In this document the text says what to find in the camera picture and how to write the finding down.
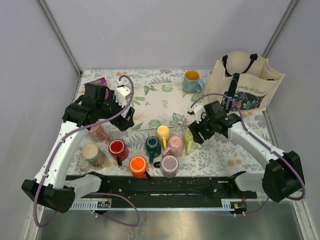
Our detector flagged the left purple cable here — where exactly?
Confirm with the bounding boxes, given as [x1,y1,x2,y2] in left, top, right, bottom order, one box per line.
[32,74,141,228]

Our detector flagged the blue floral mug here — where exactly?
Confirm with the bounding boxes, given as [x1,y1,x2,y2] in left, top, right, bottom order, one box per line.
[182,70,205,94]

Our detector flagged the purple snack box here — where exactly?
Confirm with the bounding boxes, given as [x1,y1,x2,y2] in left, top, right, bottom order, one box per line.
[84,77,109,100]

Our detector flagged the beige canvas tote bag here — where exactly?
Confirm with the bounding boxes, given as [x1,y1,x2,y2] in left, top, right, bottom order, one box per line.
[204,51,285,113]

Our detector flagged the dark green mug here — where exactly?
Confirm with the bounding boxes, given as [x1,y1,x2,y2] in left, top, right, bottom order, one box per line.
[144,136,162,165]

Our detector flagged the white cable duct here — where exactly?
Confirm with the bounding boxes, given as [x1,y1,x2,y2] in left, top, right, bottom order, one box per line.
[69,195,247,213]

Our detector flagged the pink patterned mug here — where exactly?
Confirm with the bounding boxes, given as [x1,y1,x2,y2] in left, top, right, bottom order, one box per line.
[88,124,111,143]

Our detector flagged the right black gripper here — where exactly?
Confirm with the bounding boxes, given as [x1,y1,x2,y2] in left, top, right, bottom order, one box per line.
[188,112,216,145]

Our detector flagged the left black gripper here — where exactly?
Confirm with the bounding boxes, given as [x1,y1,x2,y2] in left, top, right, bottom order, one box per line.
[97,90,135,131]

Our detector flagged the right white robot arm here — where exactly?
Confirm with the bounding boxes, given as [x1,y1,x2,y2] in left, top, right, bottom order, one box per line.
[188,101,305,203]

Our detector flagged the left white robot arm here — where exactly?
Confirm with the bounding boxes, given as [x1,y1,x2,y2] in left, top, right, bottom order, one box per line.
[21,83,135,213]

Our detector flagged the red mug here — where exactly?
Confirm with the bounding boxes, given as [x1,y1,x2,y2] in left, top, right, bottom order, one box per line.
[108,139,129,166]

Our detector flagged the leaf print tray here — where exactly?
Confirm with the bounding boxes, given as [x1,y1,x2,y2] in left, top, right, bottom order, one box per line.
[131,83,203,130]

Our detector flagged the orange mug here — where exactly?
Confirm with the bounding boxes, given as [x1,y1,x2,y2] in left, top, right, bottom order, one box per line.
[129,155,151,179]

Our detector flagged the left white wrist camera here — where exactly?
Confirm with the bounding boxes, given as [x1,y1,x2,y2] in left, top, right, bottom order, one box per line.
[114,85,132,107]

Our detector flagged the mauve purple mug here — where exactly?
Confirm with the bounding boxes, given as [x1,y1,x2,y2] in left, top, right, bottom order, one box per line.
[160,155,180,178]

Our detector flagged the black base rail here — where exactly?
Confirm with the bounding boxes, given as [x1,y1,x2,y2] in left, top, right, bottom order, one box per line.
[91,176,257,200]

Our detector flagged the light green mug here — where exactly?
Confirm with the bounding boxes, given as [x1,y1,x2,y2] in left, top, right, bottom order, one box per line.
[183,128,198,155]

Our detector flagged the yellow mug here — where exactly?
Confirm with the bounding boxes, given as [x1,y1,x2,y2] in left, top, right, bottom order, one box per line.
[156,125,171,150]

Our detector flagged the cream floral mug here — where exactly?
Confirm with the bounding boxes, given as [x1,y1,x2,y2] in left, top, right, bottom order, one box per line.
[79,143,109,172]

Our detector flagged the pink faceted mug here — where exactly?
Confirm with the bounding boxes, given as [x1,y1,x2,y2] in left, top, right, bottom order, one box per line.
[162,135,184,158]

